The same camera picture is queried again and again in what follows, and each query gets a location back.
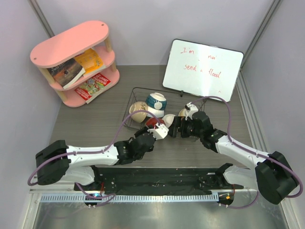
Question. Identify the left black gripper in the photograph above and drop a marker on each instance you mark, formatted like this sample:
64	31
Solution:
144	130

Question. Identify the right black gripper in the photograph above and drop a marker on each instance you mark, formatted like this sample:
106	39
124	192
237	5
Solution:
179	122

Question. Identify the red flower bowl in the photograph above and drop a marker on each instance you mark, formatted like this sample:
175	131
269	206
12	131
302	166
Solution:
151	123

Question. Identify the beige flower bowl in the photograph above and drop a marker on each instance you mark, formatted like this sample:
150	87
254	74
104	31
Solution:
137	110

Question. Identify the teal plaid bowl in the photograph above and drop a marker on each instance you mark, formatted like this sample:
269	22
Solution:
156	101

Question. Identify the black wire dish rack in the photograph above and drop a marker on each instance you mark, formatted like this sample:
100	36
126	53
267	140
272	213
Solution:
175	103

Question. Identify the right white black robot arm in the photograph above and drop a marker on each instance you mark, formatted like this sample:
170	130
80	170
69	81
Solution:
269	174

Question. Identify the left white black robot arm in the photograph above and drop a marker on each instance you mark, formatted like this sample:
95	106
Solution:
59	161

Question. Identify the white bowl with blue stripes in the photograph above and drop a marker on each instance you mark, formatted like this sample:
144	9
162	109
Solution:
168	119

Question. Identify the yellow dotted bowl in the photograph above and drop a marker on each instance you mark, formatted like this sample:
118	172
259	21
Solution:
184	113

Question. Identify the white ribbed bowl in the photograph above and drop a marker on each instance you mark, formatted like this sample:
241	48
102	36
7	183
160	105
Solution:
157	113

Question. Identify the white whiteboard with red writing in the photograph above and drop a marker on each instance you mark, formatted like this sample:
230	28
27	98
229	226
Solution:
202	70

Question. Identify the red colourful cover book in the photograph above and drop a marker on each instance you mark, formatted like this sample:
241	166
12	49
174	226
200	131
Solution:
93	87

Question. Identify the yellow cover book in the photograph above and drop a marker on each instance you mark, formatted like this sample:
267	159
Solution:
90	61

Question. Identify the pink three-tier wooden shelf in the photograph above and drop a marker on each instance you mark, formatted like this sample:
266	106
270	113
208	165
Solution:
70	43

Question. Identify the dark cover book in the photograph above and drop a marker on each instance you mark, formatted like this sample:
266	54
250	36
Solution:
67	73

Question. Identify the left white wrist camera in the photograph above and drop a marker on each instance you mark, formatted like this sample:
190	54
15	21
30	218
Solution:
159	132

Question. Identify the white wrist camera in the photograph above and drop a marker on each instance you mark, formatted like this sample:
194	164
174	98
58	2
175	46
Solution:
190	109
159	132

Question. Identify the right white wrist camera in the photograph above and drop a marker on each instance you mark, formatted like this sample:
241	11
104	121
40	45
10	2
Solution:
190	109

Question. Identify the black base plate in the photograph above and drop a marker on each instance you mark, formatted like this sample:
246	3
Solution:
149	181

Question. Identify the white slotted cable duct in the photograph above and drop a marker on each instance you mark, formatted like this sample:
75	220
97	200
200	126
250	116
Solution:
78	197

